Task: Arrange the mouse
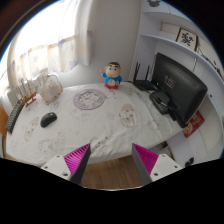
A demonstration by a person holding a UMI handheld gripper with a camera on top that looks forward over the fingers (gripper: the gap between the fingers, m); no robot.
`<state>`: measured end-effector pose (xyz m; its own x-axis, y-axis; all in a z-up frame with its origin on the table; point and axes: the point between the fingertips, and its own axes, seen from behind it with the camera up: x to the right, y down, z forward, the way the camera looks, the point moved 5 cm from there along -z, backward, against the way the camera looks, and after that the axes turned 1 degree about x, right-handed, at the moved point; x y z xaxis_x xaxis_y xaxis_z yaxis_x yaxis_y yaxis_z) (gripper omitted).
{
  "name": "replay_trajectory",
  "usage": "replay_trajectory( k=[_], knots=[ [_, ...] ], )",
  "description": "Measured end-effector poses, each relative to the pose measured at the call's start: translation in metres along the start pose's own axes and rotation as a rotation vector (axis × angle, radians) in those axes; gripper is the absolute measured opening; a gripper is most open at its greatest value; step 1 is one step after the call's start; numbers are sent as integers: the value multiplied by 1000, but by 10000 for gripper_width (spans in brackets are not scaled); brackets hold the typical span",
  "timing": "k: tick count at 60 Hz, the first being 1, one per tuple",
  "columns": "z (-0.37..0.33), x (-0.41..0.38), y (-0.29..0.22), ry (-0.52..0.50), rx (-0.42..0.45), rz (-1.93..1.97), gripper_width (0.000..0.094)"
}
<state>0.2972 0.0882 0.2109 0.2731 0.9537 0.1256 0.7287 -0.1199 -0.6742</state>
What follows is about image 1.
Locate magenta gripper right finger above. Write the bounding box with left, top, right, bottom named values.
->
left=132, top=144, right=182, bottom=185

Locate wooden model ship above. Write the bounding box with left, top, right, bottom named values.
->
left=18, top=79, right=37, bottom=107

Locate black computer monitor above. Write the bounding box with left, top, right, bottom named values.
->
left=150, top=53, right=208, bottom=128

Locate cartoon boy figurine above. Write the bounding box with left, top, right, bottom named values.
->
left=101, top=61, right=122, bottom=89

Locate black wifi router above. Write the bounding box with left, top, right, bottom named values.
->
left=132, top=63, right=156, bottom=91

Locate white patterned tablecloth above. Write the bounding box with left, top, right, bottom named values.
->
left=6, top=82, right=182, bottom=166

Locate round purple patterned mat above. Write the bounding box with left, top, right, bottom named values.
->
left=73, top=89, right=105, bottom=110

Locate black keyboard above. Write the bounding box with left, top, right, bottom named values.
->
left=6, top=101, right=24, bottom=133

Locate white curtain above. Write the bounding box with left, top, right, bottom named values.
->
left=7, top=0, right=97, bottom=88

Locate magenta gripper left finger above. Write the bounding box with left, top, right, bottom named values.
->
left=42, top=144, right=91, bottom=185

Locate white shelf unit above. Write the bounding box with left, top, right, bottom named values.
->
left=130, top=0, right=224, bottom=167

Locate black computer mouse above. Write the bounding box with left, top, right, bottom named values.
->
left=40, top=112, right=57, bottom=128

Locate red booklet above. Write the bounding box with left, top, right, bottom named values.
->
left=183, top=110, right=205, bottom=138

